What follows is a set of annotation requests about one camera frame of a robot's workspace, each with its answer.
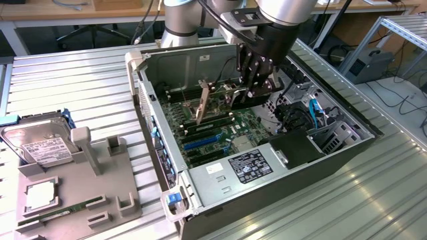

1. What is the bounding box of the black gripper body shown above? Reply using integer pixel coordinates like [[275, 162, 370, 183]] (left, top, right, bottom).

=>
[[241, 22, 300, 68]]

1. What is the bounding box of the graphics card with metal bracket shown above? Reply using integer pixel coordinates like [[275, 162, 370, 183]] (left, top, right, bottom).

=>
[[195, 79, 272, 126]]

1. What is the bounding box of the metal disk bay cage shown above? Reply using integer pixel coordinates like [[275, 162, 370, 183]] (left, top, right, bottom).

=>
[[252, 67, 321, 129]]

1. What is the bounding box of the metal socket cover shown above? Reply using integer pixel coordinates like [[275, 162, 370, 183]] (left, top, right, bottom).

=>
[[216, 83, 241, 101]]

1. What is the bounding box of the green motherboard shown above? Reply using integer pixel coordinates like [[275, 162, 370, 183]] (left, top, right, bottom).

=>
[[157, 83, 265, 169]]

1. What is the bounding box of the silver chipset heatsink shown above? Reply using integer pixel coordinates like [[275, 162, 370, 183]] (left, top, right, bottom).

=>
[[231, 136, 257, 149]]

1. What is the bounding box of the green RAM stick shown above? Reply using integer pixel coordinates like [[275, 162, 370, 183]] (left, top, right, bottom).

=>
[[185, 119, 233, 135], [17, 196, 104, 227]]

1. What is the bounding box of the CPU socket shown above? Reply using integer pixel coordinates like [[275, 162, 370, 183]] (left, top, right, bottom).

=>
[[183, 99, 201, 120]]

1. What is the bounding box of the black plastic air shroud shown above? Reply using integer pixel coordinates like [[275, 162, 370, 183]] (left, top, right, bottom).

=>
[[268, 129, 328, 171]]

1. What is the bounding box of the grey box device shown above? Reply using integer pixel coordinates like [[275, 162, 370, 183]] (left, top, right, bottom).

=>
[[339, 48, 398, 85]]

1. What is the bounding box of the open black PC case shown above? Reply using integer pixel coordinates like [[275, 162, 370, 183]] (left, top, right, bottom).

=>
[[124, 36, 384, 240]]

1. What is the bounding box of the silver power supply unit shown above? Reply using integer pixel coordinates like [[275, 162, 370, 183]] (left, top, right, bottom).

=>
[[184, 142, 291, 209]]

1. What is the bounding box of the black office chair base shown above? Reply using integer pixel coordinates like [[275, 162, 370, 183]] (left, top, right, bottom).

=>
[[55, 23, 132, 49]]

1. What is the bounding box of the blue case latch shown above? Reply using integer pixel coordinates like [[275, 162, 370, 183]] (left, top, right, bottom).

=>
[[165, 193, 183, 205]]

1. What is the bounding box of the wooden desk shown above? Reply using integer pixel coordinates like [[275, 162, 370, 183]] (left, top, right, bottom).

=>
[[0, 0, 420, 22]]

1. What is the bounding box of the silver hard disk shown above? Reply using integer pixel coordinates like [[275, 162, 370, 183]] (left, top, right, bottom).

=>
[[0, 116, 75, 169]]

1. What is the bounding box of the grey plastic parts rack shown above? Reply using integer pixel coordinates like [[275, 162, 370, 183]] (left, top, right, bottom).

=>
[[12, 126, 145, 240]]

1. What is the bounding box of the blue disk carrier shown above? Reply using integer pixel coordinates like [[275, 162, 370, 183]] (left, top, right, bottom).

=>
[[0, 108, 77, 135]]

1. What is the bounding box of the silver CPU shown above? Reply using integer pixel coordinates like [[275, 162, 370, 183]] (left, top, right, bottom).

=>
[[25, 182, 59, 210]]

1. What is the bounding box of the black wire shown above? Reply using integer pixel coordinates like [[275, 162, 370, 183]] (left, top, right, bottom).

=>
[[215, 57, 239, 85]]

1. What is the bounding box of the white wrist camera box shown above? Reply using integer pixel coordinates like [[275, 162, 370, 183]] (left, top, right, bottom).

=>
[[219, 8, 273, 45]]

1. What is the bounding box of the blue wire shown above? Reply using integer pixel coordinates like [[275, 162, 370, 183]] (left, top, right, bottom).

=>
[[308, 98, 327, 130]]

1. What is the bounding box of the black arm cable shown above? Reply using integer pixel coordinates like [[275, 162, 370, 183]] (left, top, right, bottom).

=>
[[196, 0, 265, 46]]

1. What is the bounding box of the grey case handle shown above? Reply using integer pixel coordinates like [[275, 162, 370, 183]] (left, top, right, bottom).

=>
[[159, 187, 189, 222], [124, 48, 149, 97]]

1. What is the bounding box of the aluminium slat frame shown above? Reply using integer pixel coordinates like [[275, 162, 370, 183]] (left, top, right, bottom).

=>
[[345, 14, 427, 79]]

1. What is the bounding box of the black floor cable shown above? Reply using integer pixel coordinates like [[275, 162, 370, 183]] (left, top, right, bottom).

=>
[[364, 74, 427, 114]]

